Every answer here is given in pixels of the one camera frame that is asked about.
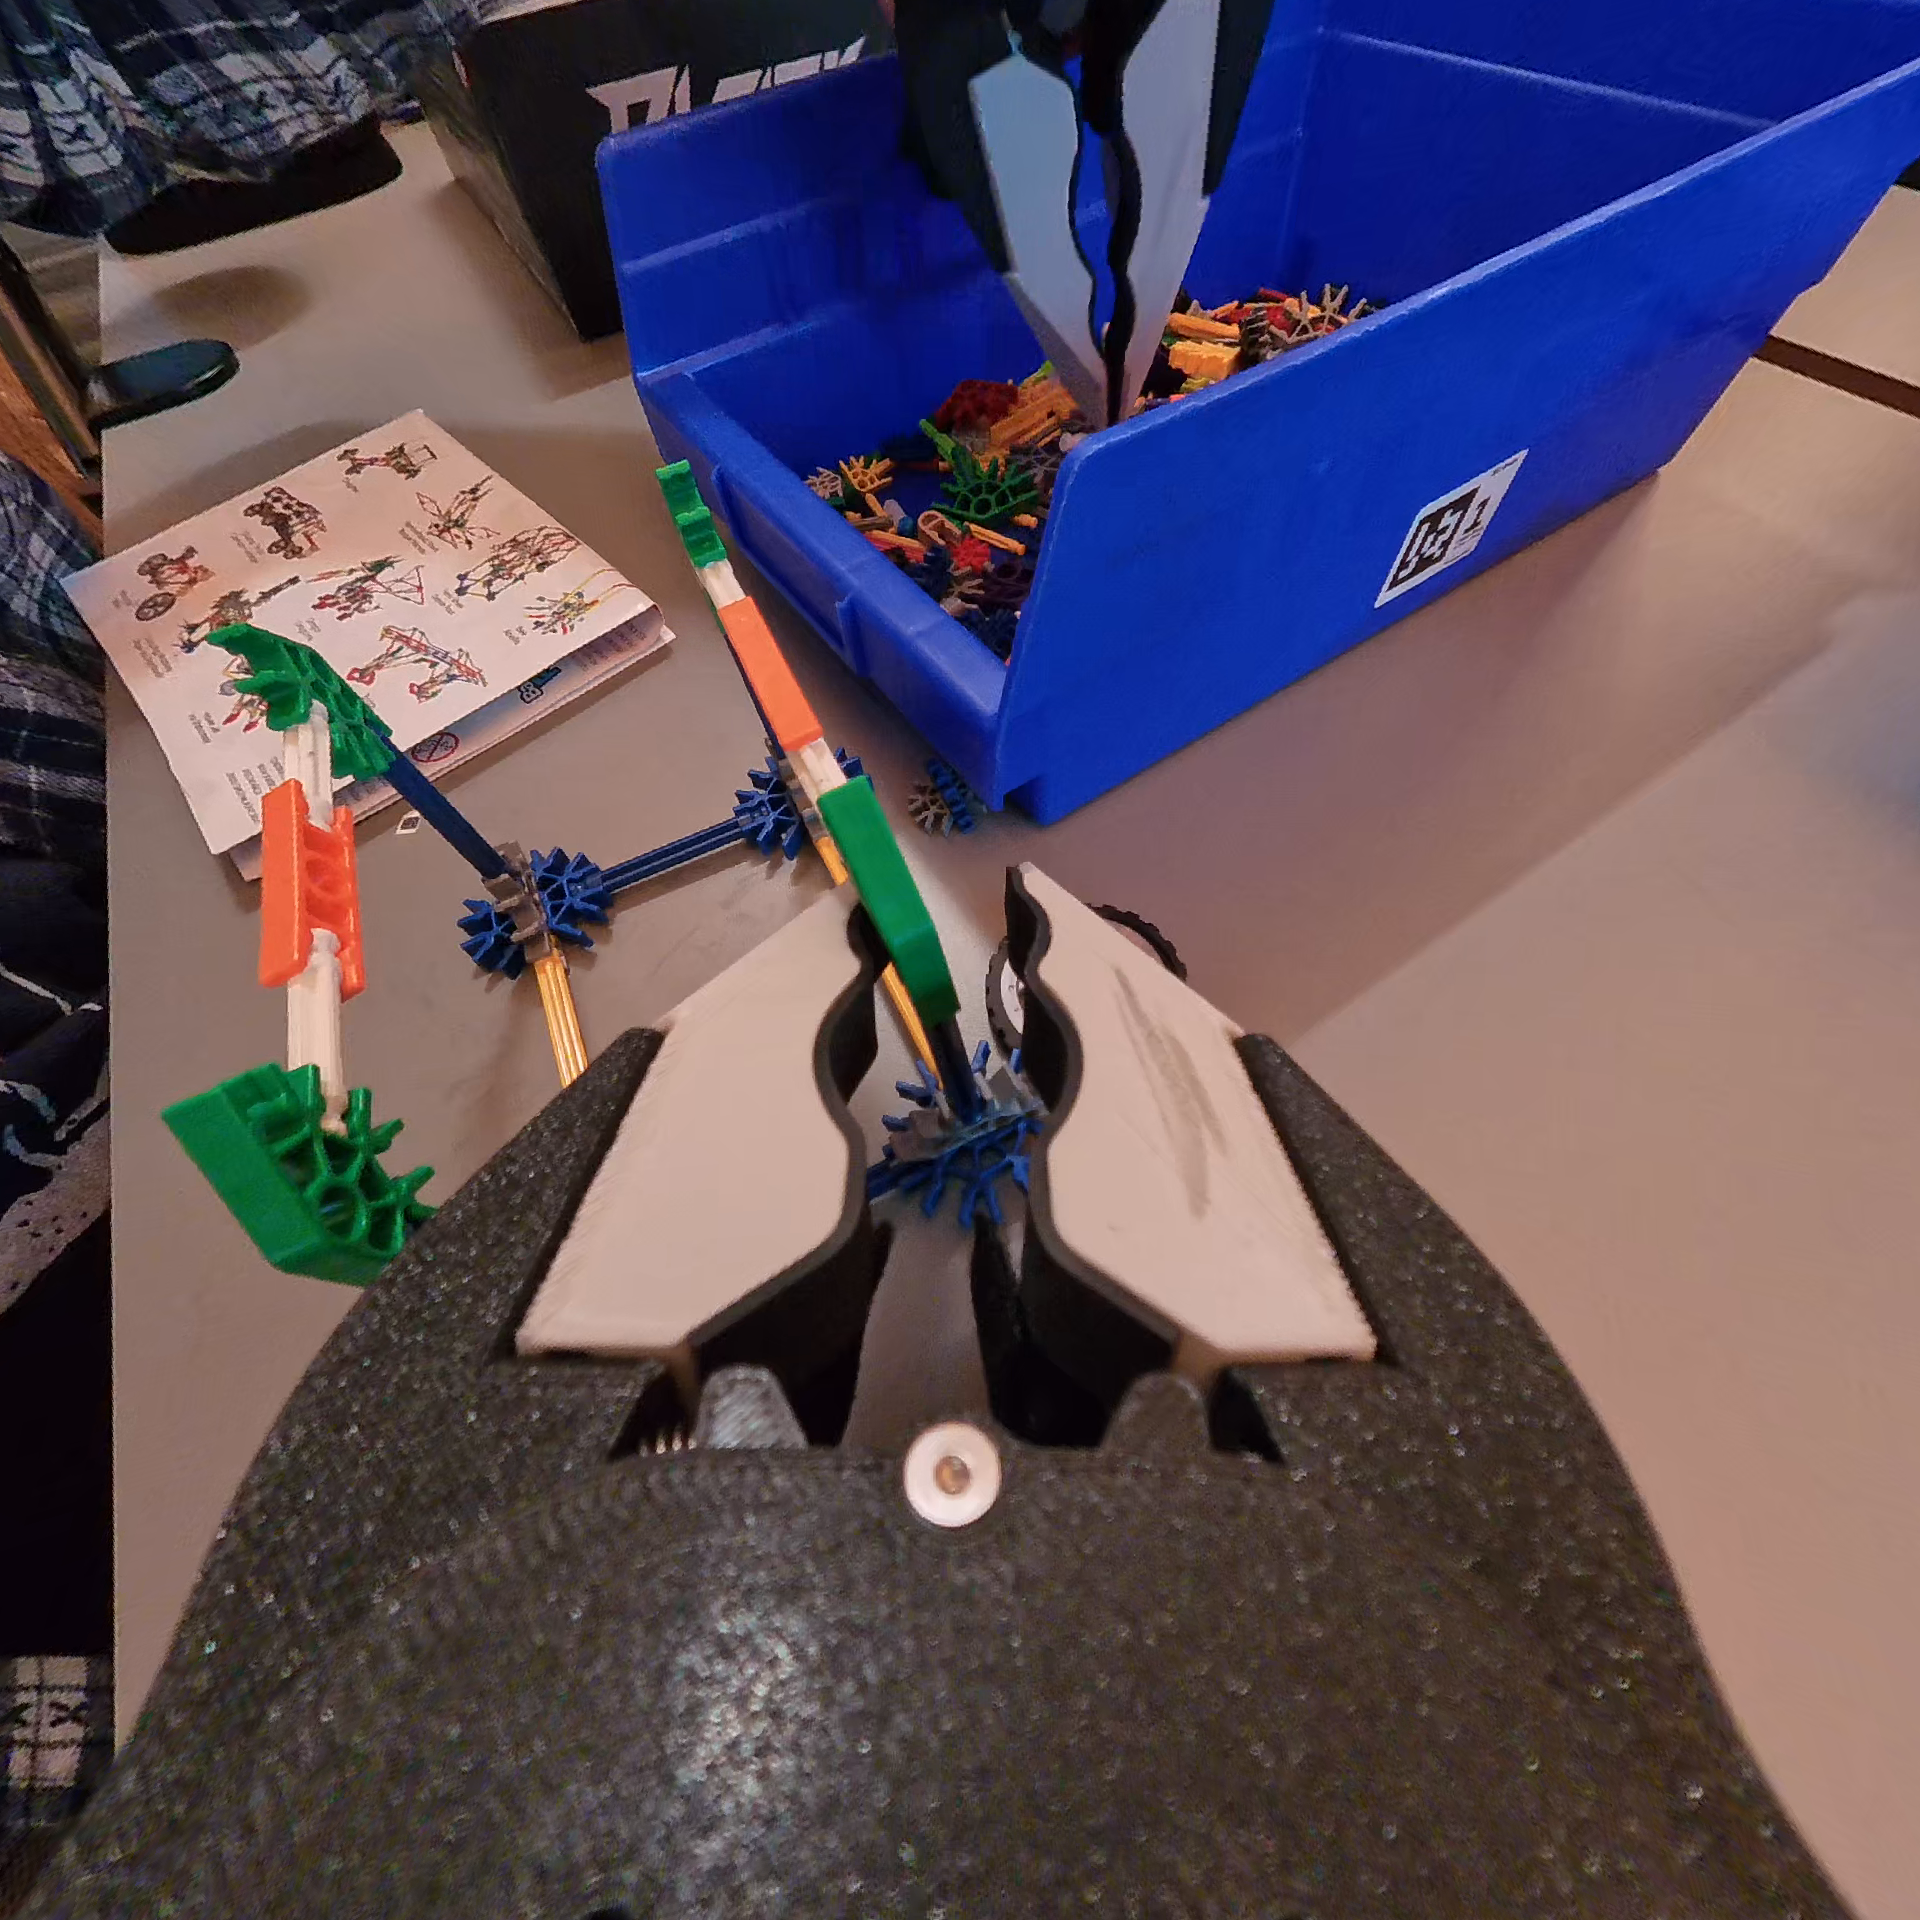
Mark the black chair armrest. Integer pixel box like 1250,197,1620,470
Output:
104,117,406,256
82,337,241,429

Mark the blue plastic storage bin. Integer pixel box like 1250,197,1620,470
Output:
594,0,1920,828

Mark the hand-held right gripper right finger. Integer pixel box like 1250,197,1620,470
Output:
975,861,1377,1450

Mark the illustrated instruction booklet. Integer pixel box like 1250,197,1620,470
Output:
58,408,677,883

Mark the white printed tag sticker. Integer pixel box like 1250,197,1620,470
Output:
1372,448,1529,609

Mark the black toy wheel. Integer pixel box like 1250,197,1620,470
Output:
982,937,1040,1074
1088,901,1185,985

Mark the black cardboard box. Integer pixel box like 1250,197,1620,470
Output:
412,0,903,345

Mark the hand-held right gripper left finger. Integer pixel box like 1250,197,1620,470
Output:
513,896,889,1453

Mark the pile of colourful construction pieces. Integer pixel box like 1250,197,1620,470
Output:
804,285,1382,664

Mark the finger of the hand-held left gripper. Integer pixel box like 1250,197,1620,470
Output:
965,42,1126,437
1078,0,1228,433

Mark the colourful construction toy model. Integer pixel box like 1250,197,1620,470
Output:
159,459,1050,1286

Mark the plaid clothing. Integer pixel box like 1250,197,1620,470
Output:
0,451,114,1848
0,0,512,233

